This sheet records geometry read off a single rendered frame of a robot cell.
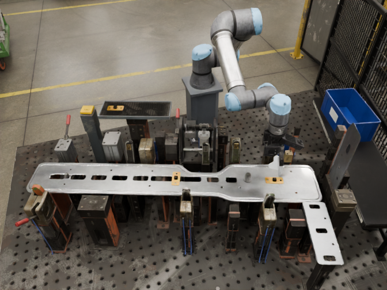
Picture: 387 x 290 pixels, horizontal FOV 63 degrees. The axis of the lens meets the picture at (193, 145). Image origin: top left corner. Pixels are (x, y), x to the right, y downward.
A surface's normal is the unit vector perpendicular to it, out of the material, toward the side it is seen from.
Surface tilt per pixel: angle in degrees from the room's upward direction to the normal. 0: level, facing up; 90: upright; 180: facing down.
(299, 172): 0
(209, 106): 90
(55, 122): 0
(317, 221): 0
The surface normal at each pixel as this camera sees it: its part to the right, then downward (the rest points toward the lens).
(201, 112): 0.29, 0.65
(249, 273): -0.02, -0.73
